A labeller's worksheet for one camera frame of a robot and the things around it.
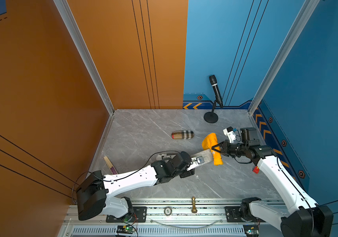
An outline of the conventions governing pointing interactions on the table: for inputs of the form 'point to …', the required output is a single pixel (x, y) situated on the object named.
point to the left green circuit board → (125, 229)
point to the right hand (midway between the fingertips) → (213, 148)
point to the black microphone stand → (211, 117)
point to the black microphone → (213, 81)
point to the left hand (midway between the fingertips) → (191, 159)
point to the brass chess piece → (194, 210)
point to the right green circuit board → (251, 230)
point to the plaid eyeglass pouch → (182, 135)
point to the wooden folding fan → (111, 167)
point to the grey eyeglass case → (207, 155)
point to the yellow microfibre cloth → (207, 143)
